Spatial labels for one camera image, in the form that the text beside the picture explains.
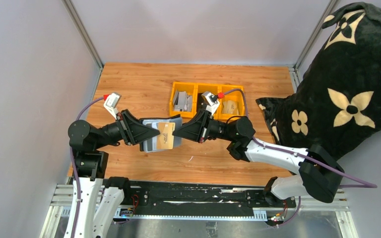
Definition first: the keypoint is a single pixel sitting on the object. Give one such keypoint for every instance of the black floral blanket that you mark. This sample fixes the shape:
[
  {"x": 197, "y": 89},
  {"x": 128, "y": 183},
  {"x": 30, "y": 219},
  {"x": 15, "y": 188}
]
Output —
[{"x": 338, "y": 103}]

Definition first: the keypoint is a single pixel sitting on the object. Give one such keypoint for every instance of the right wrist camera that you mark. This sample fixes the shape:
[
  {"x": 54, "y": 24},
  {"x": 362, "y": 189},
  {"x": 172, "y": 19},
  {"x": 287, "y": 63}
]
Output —
[{"x": 211, "y": 102}]

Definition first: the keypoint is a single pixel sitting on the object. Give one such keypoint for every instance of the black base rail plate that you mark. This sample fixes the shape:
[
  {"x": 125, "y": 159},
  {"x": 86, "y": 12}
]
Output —
[{"x": 192, "y": 200}]

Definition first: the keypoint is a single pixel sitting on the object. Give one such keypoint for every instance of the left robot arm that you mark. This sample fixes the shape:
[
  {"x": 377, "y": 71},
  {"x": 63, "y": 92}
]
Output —
[{"x": 95, "y": 200}]

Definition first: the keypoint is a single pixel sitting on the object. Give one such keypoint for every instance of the black leather card holder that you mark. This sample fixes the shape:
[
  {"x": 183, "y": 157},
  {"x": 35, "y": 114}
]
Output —
[{"x": 149, "y": 145}]

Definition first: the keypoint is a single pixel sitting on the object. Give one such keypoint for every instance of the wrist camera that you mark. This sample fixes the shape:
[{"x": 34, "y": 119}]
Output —
[
  {"x": 211, "y": 102},
  {"x": 111, "y": 102}
]

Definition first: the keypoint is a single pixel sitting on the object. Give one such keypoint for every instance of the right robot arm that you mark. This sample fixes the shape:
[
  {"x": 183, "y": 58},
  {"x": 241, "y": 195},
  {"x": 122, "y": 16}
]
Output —
[{"x": 315, "y": 172}]

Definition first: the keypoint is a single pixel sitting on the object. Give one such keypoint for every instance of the yellow three-compartment bin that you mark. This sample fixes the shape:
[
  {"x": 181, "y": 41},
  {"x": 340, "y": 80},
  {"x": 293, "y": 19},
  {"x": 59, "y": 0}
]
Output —
[{"x": 223, "y": 101}]

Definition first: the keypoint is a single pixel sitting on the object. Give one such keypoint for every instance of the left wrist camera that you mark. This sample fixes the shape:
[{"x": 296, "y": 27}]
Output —
[{"x": 111, "y": 102}]

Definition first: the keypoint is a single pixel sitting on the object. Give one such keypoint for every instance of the black cards in bin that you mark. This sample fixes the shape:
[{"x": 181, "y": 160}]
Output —
[{"x": 200, "y": 101}]

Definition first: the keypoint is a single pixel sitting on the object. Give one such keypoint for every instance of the gold cards in bin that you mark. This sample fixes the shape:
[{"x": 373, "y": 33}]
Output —
[{"x": 230, "y": 107}]

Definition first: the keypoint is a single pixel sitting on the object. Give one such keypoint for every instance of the gold credit card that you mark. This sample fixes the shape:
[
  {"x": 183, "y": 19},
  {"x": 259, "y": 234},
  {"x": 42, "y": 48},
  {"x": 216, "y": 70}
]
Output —
[{"x": 165, "y": 140}]

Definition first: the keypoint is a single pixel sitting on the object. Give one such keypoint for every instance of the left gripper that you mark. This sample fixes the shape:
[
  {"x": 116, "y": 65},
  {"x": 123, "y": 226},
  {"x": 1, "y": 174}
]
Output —
[{"x": 133, "y": 130}]

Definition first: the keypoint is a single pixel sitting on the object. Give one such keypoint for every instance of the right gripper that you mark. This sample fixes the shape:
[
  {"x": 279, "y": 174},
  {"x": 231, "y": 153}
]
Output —
[{"x": 196, "y": 129}]

